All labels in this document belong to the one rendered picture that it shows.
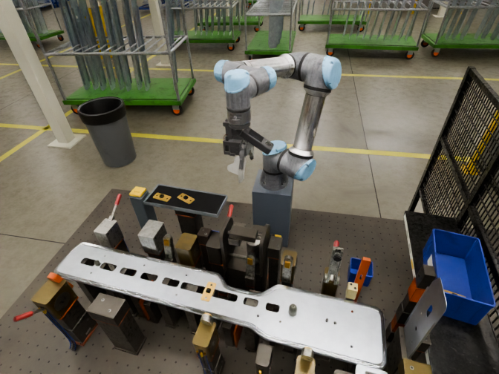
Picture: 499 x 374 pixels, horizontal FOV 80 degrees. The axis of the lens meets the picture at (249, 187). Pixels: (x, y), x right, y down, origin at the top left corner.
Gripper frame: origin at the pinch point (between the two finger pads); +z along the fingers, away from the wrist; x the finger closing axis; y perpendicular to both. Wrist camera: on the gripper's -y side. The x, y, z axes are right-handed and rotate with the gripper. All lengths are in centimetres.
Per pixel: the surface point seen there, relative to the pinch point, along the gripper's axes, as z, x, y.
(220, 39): 116, -655, 263
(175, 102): 119, -297, 205
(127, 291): 44, 33, 44
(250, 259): 34.9, 12.0, -3.3
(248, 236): 25.2, 8.6, -1.7
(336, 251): 23.6, 9.2, -35.3
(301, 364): 40, 44, -29
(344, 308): 44, 18, -42
